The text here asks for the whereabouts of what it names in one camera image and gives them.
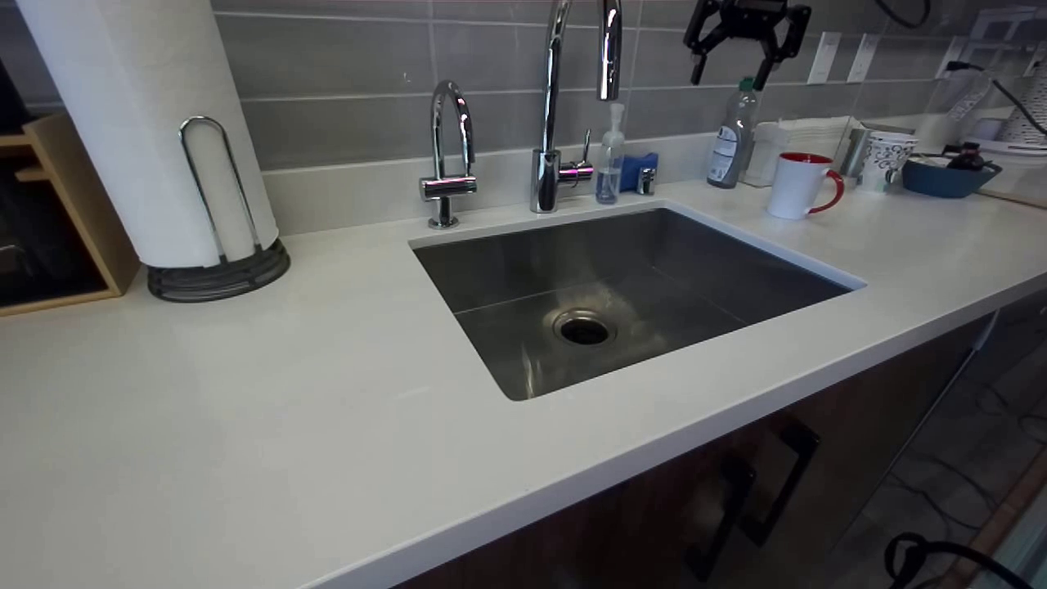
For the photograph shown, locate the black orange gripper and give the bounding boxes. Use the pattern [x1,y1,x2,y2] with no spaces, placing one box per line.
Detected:
[685,0,812,91]

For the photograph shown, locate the clear dishwashing liquid bottle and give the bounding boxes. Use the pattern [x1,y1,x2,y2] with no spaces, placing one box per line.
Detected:
[707,76,760,189]

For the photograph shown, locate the white mug red interior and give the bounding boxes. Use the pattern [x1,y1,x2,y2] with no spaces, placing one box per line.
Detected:
[764,152,843,221]

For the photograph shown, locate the blue sponge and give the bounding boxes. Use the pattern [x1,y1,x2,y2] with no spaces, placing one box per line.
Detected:
[621,155,659,197]

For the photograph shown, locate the clear soap dispenser bottle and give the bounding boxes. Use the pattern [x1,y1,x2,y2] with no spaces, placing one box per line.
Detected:
[595,101,626,206]

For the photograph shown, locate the patterned paper cup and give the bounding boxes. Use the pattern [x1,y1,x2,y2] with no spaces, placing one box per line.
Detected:
[860,131,915,194]

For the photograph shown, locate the tall chrome kitchen faucet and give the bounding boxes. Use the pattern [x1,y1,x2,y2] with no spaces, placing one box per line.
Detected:
[530,0,626,215]

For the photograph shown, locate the blue bowl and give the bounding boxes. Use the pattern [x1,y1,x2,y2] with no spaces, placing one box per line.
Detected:
[903,156,1001,199]

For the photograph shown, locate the stainless steel sink basin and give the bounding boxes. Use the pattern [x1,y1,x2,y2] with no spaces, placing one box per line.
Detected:
[417,210,847,403]

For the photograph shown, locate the round metal sink drain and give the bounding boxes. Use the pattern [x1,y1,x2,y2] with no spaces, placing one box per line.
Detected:
[549,308,614,346]

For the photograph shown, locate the white paper towel roll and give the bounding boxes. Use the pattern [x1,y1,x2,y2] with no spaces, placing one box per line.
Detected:
[15,0,278,267]

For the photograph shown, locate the wooden box shelf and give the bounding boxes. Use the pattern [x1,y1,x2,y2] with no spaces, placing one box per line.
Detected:
[0,114,141,318]

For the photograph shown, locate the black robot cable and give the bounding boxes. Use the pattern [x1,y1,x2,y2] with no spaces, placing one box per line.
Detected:
[870,0,1047,144]

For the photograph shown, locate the black cabinet door handle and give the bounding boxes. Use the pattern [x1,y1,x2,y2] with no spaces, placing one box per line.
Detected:
[742,422,821,546]

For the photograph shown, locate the black floor cable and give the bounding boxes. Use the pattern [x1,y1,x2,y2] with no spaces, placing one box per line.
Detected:
[881,531,1034,589]

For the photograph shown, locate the black wire towel holder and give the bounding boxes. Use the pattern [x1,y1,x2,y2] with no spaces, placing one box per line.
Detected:
[148,114,292,303]

